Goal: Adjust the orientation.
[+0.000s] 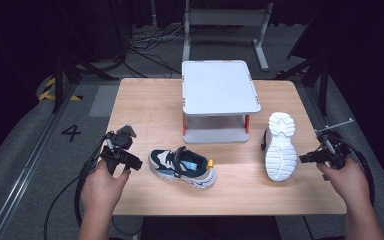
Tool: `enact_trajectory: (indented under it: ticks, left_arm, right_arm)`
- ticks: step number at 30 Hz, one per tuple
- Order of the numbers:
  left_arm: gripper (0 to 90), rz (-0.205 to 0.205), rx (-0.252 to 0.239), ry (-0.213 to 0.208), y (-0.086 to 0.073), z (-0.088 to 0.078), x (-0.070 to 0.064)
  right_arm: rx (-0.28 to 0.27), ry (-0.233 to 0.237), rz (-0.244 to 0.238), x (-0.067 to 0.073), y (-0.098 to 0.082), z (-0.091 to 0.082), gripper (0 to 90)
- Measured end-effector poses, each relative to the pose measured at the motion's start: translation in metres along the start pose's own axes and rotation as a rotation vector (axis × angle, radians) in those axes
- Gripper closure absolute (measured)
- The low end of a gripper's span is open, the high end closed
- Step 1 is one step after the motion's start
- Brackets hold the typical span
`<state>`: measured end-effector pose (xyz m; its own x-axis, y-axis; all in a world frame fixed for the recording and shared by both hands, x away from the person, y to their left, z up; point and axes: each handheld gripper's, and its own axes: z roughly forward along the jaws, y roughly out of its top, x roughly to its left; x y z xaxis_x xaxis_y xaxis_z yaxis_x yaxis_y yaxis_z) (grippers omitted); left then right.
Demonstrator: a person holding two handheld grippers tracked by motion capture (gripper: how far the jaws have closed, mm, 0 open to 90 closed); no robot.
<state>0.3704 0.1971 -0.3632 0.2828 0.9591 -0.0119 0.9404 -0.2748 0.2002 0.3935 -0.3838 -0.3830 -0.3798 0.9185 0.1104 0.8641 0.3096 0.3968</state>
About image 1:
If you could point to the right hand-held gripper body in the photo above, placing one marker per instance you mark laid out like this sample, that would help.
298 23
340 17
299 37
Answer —
334 150

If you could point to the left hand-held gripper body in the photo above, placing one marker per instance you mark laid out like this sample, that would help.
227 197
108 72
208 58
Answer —
120 141

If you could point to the white two-tier shoe rack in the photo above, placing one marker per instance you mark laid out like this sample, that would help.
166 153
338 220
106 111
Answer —
218 90

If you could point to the person's right hand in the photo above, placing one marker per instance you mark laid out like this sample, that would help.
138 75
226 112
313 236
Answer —
345 181

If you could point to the person's left hand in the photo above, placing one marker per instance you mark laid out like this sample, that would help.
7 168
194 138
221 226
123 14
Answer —
101 190

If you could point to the black metal stand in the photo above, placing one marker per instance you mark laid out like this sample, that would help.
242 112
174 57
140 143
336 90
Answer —
60 80
323 86

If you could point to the yellow and black striped tape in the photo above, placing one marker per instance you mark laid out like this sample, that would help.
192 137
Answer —
46 95

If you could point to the grey metal stand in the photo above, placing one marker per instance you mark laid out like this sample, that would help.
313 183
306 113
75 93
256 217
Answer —
226 16

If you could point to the aluminium floor rail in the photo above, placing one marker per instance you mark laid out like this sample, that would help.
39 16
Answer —
30 160

